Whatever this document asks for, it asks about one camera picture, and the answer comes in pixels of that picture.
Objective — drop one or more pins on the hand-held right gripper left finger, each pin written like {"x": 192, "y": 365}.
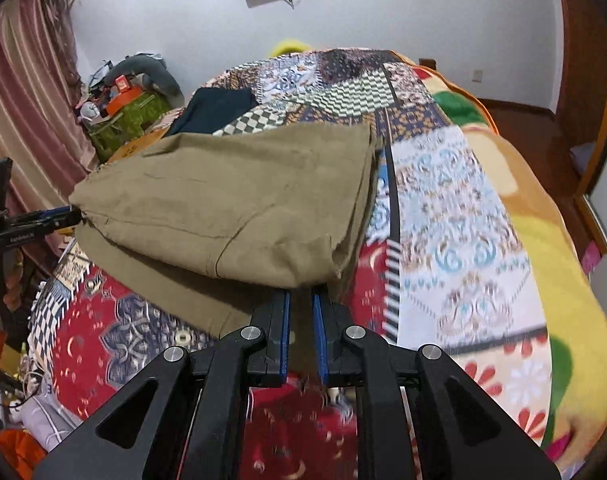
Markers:
{"x": 285, "y": 320}

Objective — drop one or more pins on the white wall socket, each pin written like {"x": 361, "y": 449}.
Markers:
{"x": 477, "y": 76}

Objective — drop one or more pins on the yellow orange fleece blanket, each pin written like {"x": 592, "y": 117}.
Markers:
{"x": 543, "y": 220}

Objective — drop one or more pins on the orange box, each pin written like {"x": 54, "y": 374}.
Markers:
{"x": 121, "y": 100}

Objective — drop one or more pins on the olive green pants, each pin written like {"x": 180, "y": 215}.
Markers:
{"x": 223, "y": 210}

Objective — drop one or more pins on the grey stuffed pillow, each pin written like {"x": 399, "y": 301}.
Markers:
{"x": 151, "y": 72}

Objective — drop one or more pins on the pink striped curtain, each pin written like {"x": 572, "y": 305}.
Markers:
{"x": 28, "y": 95}

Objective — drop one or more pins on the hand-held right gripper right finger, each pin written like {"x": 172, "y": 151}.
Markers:
{"x": 319, "y": 325}

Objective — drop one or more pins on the dark teal folded garment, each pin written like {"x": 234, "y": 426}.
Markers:
{"x": 211, "y": 110}

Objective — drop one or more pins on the patchwork printed bedsheet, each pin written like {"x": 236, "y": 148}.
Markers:
{"x": 408, "y": 210}

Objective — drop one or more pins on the green patterned storage box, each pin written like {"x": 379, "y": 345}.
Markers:
{"x": 126, "y": 122}

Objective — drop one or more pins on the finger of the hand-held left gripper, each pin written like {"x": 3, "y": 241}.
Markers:
{"x": 58, "y": 217}

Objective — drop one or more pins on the yellow plush toy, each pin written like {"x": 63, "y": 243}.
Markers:
{"x": 287, "y": 46}

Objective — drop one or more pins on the wooden door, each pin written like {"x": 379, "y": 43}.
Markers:
{"x": 581, "y": 75}

